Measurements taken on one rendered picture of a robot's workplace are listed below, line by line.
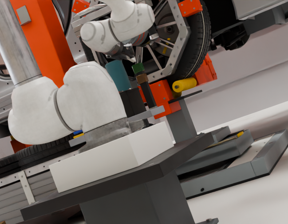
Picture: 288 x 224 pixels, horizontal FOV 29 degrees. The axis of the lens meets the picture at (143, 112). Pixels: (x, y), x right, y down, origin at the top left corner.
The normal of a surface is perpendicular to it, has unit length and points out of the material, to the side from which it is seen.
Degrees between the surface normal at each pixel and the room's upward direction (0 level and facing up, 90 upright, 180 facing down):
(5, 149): 90
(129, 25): 130
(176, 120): 90
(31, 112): 92
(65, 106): 86
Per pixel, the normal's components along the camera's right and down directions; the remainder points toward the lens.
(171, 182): 0.85, -0.32
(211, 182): -0.36, 0.13
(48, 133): 0.00, 0.65
